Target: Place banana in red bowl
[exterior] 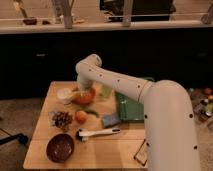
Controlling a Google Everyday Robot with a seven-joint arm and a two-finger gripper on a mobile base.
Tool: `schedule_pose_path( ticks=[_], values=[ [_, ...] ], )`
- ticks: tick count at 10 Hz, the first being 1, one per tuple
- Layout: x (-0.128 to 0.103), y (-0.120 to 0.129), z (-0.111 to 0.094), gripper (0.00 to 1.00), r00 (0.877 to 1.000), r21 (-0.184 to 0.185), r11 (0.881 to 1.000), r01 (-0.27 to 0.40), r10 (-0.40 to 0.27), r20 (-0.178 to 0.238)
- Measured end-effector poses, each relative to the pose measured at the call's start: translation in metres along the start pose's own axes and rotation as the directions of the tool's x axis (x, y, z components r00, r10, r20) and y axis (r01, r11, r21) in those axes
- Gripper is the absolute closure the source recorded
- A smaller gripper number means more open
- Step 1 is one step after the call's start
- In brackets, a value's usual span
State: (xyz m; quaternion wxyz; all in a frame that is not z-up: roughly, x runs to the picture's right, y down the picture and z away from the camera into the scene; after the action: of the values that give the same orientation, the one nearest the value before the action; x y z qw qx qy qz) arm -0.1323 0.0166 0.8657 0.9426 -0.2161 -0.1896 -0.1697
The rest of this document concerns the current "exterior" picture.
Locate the green chili pepper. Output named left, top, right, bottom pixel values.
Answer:
left=75, top=107, right=100, bottom=118

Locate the white handled brush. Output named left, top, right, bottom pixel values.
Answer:
left=76, top=128, right=121, bottom=141

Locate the black wire stand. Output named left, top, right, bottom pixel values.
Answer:
left=134, top=140, right=147, bottom=166

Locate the light green cup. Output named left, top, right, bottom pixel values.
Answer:
left=100, top=85, right=112, bottom=98

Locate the yellow banana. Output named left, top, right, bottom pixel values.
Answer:
left=56, top=88, right=78, bottom=105

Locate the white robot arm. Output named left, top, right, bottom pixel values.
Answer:
left=75, top=54, right=201, bottom=171

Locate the orange fruit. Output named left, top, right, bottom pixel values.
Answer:
left=75, top=110, right=87, bottom=124

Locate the bag of brown nuts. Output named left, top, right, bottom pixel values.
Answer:
left=49, top=111, right=73, bottom=132

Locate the wooden table board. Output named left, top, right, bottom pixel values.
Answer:
left=23, top=81, right=145, bottom=170

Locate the blue grey sponge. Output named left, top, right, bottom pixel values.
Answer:
left=101, top=114, right=121, bottom=128

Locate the dark brown bowl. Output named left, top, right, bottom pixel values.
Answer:
left=46, top=134, right=74, bottom=163

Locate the green tray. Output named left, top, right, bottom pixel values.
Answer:
left=114, top=77, right=155, bottom=122

